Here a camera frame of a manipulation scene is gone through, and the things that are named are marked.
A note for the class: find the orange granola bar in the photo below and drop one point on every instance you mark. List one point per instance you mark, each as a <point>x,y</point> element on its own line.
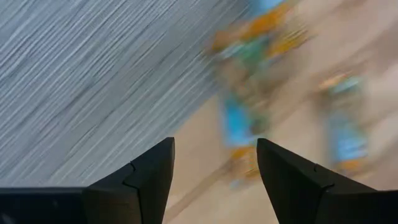
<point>346,140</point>
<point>236,121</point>
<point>286,43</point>

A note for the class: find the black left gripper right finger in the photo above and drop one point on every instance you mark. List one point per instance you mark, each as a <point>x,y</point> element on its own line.
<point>292,189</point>

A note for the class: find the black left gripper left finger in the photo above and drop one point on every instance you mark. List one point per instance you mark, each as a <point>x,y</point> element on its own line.
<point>146,189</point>

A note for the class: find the grey woven placemat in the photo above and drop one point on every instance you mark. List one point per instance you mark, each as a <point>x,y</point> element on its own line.
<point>77,77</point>

